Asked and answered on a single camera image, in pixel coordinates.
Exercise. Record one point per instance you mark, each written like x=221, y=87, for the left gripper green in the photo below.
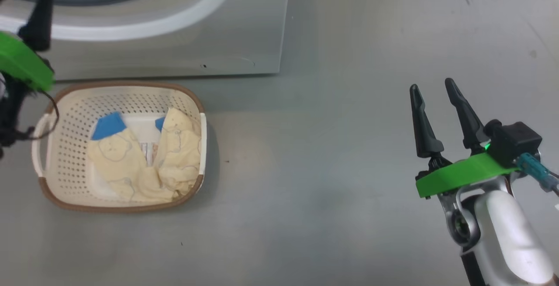
x=24, y=63

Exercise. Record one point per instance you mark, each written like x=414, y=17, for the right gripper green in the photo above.
x=463, y=174

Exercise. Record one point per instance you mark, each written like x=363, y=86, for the cream bear-print garment blue cuffs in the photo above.
x=118, y=159

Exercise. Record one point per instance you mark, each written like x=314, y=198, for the cream perforated laundry basket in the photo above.
x=74, y=102

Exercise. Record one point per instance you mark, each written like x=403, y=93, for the white front-load washing machine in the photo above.
x=240, y=37

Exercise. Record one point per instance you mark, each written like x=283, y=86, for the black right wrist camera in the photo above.
x=515, y=142

